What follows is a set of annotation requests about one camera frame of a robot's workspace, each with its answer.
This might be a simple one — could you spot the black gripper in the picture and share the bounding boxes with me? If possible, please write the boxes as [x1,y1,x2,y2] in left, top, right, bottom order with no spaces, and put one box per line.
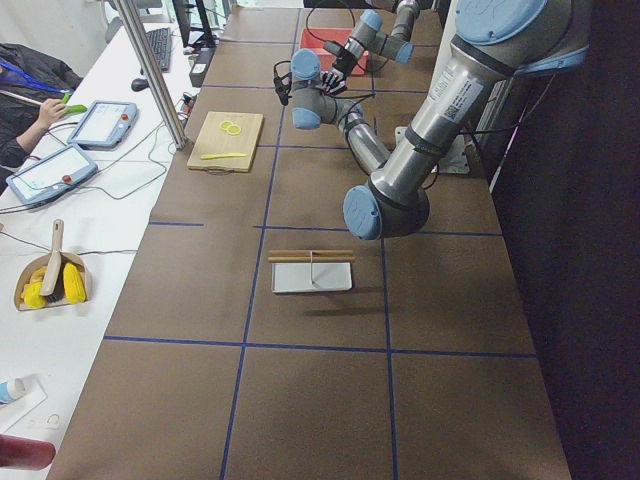
[272,60,292,105]
[324,40,363,95]

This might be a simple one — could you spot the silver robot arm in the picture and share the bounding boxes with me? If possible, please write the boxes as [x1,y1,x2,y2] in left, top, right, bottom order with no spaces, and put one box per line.
[280,1,592,240]
[321,0,438,96]

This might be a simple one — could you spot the person hand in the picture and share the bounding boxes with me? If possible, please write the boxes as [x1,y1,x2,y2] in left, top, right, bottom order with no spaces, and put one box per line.
[36,99,67,130]

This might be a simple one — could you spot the pink plastic bin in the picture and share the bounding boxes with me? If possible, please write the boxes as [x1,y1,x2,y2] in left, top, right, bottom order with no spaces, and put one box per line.
[291,28,369,79]

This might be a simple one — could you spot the black adapter box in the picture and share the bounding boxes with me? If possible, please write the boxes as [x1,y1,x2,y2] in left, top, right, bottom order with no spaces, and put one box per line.
[189,48,215,88]

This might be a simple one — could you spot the yellow plastic knife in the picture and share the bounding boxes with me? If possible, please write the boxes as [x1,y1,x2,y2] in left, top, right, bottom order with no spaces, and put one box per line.
[200,152,247,160]

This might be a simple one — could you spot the bamboo cutting board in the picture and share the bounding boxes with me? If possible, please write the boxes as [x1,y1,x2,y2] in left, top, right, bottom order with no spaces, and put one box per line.
[187,111,264,173]

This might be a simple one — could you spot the black keyboard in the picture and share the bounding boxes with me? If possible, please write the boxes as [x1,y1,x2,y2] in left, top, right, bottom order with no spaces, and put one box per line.
[146,27,172,72]

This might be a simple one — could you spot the black computer mouse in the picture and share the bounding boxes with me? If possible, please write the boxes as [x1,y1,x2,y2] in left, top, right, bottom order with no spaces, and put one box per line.
[130,78,149,92]

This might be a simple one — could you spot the wooden rack rod front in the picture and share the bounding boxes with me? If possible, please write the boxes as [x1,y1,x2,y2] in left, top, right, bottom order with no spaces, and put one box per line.
[268,256,356,264]

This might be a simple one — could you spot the teach pendant far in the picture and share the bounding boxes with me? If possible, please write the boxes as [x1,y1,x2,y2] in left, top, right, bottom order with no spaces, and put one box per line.
[67,101,138,150]

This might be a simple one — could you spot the teach pendant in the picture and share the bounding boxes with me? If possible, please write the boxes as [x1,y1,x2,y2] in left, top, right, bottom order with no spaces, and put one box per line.
[6,145,98,206]
[67,101,138,150]

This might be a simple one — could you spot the white rectangular tray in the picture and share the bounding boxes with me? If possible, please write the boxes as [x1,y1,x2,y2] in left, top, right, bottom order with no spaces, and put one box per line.
[272,262,353,294]

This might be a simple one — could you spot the green plastic toy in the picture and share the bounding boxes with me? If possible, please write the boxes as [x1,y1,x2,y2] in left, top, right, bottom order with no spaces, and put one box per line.
[61,92,87,115]

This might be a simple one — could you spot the teach pendant near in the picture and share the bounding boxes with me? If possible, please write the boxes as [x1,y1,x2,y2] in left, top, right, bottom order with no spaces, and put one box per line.
[6,145,98,206]

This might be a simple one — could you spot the person dark jacket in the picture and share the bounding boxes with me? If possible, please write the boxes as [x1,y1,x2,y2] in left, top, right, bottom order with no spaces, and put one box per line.
[1,43,82,187]

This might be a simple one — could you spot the yellow toy corn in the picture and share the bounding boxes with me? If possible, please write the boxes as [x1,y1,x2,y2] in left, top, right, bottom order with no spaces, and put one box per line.
[21,266,48,309]
[63,262,87,304]

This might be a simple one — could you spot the beige dustpan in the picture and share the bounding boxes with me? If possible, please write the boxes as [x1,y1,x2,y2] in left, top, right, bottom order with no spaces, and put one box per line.
[14,252,92,311]

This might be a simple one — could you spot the beige hand brush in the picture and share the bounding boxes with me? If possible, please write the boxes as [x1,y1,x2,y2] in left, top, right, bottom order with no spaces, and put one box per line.
[41,219,64,303]

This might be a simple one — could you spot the red cylinder bottle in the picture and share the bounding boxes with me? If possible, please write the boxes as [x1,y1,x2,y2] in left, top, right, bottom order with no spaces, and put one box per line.
[1,435,56,470]

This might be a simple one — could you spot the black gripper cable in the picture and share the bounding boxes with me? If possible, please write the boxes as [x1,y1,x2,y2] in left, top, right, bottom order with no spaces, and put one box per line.
[304,0,396,76]

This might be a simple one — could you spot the aluminium frame post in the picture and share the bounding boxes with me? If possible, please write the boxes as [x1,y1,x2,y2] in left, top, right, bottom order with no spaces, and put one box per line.
[114,0,188,150]

